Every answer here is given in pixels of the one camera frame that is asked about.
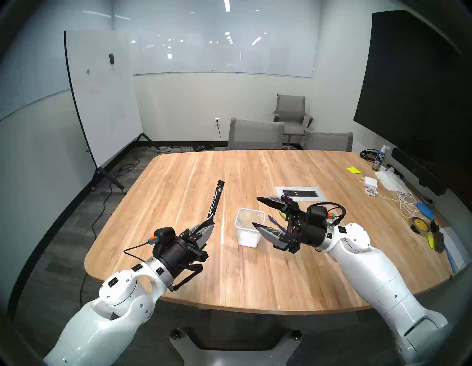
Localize silver table power outlet panel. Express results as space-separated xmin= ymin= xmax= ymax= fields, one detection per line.
xmin=275 ymin=186 xmax=327 ymax=202

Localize white mesh pen holder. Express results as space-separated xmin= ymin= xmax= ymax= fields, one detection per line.
xmin=235 ymin=208 xmax=266 ymax=248

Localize wall whiteboard with handwriting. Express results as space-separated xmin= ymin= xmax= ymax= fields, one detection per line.
xmin=0 ymin=22 xmax=72 ymax=122

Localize black permanent marker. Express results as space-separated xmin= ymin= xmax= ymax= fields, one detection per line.
xmin=206 ymin=180 xmax=225 ymax=225

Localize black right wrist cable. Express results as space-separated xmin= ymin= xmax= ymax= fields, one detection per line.
xmin=312 ymin=202 xmax=347 ymax=227

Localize white charger cable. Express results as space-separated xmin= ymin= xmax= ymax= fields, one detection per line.
xmin=356 ymin=176 xmax=428 ymax=220

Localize yellow and black block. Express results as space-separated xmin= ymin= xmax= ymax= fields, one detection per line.
xmin=427 ymin=232 xmax=446 ymax=253

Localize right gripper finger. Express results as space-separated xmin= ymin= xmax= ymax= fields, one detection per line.
xmin=257 ymin=196 xmax=301 ymax=222
xmin=252 ymin=222 xmax=301 ymax=254

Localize gray swivel chair with armrests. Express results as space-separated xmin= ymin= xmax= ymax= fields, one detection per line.
xmin=272 ymin=94 xmax=314 ymax=148

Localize black and yellow tape roll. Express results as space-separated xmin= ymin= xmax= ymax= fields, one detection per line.
xmin=410 ymin=217 xmax=432 ymax=235

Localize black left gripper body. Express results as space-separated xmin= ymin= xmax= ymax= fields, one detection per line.
xmin=160 ymin=238 xmax=209 ymax=278

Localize blue ballpoint pen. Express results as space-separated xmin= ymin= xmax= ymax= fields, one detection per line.
xmin=268 ymin=215 xmax=289 ymax=234

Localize gray mesh office chair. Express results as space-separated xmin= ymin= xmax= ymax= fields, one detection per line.
xmin=227 ymin=117 xmax=285 ymax=151
xmin=303 ymin=130 xmax=354 ymax=152

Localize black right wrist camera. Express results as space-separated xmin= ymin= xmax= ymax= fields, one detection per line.
xmin=307 ymin=205 xmax=329 ymax=225

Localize black sleeved left gripper cable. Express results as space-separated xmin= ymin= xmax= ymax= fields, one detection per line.
xmin=169 ymin=264 xmax=203 ymax=292

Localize large black wall television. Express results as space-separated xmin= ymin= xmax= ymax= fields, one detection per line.
xmin=353 ymin=10 xmax=472 ymax=174

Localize thin black left camera cable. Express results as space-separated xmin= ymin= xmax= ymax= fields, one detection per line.
xmin=123 ymin=242 xmax=150 ymax=267

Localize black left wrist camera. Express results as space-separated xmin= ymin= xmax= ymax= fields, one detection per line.
xmin=147 ymin=227 xmax=176 ymax=256

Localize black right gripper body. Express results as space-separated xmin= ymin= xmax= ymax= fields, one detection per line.
xmin=289 ymin=212 xmax=328 ymax=248

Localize crumpled white tissue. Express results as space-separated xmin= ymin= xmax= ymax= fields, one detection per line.
xmin=375 ymin=170 xmax=410 ymax=193

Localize whiteboard cleaner spray bottle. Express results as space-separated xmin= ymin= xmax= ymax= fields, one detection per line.
xmin=372 ymin=145 xmax=389 ymax=171

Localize thin blue stick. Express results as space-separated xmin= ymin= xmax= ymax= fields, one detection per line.
xmin=444 ymin=245 xmax=458 ymax=274

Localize gray robot base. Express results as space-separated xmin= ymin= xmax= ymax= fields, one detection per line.
xmin=169 ymin=327 xmax=303 ymax=366

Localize black video sound bar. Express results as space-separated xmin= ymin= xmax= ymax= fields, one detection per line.
xmin=391 ymin=147 xmax=447 ymax=196

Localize long black floor cable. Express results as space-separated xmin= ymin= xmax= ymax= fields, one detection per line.
xmin=78 ymin=146 xmax=185 ymax=307

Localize rolling whiteboard on black stand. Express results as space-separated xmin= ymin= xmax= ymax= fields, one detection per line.
xmin=64 ymin=30 xmax=161 ymax=194

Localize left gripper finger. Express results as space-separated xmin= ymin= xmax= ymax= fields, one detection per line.
xmin=180 ymin=223 xmax=202 ymax=242
xmin=192 ymin=221 xmax=216 ymax=253

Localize wide wall glass whiteboard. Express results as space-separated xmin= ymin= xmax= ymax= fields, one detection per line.
xmin=111 ymin=0 xmax=321 ymax=79

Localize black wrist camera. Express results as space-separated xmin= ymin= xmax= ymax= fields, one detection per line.
xmin=307 ymin=205 xmax=329 ymax=225
xmin=147 ymin=227 xmax=176 ymax=256

